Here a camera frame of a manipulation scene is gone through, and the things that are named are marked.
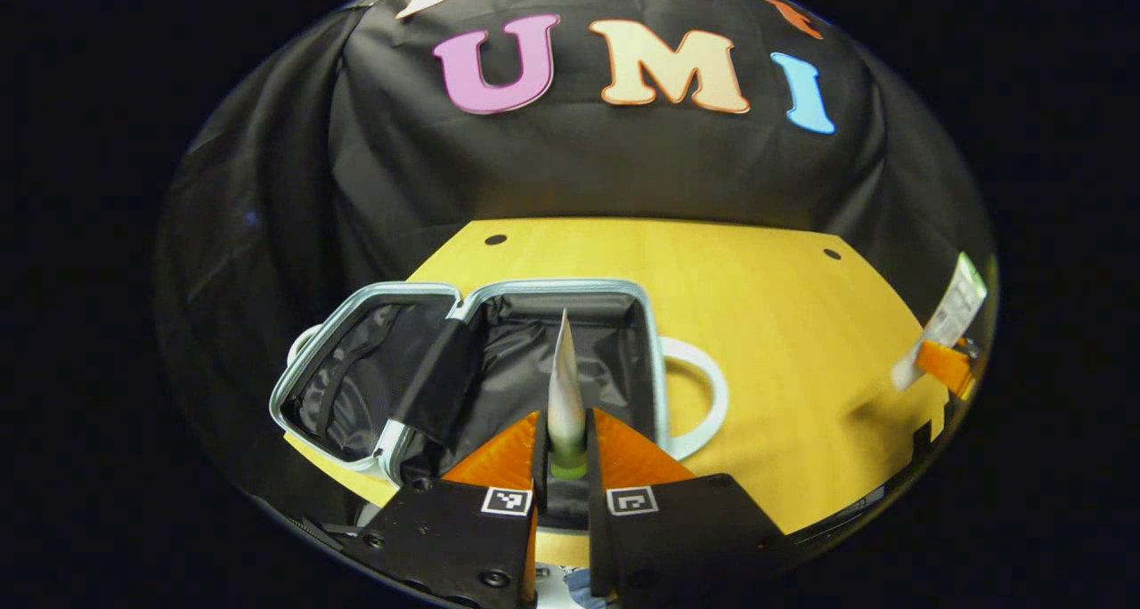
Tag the silver tube with green cap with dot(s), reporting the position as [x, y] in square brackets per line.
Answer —
[565, 395]

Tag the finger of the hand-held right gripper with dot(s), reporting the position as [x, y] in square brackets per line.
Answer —
[946, 364]

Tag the black backdrop cloth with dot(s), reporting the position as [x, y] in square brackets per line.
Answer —
[579, 164]

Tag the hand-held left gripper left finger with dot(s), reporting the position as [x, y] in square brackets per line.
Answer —
[454, 538]

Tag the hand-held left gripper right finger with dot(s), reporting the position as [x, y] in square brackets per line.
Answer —
[677, 538]

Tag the pale blue suitcase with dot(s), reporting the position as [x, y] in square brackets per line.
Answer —
[517, 342]

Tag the white printed tube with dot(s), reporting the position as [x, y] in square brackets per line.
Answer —
[957, 302]

